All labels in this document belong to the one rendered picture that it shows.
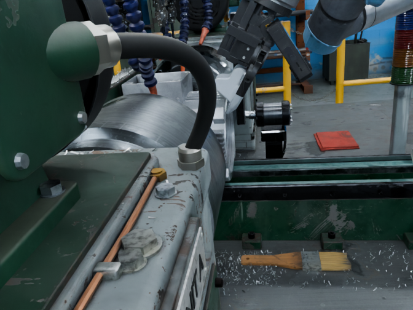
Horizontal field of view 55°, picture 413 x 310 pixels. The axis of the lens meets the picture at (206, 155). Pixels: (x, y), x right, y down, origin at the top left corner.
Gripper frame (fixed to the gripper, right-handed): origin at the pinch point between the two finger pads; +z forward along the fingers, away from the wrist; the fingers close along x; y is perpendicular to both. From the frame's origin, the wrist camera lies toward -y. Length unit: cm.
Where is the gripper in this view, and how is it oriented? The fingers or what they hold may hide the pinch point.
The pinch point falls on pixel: (233, 109)
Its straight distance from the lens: 76.4
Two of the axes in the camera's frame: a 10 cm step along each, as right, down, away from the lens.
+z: -4.1, 8.2, 4.1
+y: -9.0, -4.3, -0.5
